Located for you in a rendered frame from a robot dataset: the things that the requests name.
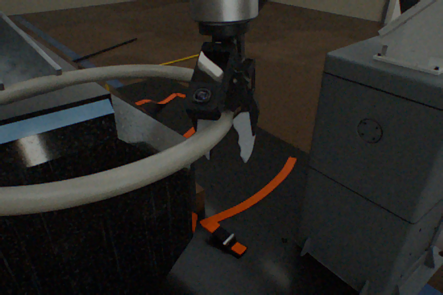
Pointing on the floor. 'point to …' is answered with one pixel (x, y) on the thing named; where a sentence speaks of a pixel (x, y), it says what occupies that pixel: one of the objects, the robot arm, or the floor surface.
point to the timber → (200, 197)
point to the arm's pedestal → (375, 173)
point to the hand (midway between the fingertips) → (225, 156)
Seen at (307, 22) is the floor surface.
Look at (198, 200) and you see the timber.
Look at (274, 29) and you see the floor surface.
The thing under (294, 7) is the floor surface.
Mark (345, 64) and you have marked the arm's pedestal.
